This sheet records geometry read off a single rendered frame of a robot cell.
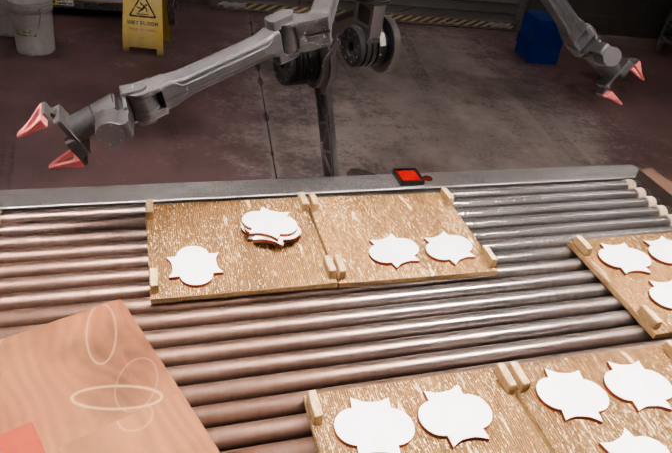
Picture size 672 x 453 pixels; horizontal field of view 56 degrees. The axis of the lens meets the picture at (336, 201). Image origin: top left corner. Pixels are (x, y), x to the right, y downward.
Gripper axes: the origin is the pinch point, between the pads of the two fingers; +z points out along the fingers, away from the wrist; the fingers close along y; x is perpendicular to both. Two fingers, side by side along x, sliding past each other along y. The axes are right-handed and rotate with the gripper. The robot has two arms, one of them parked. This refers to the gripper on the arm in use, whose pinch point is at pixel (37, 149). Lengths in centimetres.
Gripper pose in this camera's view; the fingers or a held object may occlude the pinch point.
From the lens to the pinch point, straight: 146.2
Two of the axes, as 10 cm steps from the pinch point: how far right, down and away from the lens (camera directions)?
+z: -8.8, 4.7, 0.2
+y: 3.5, 6.3, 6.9
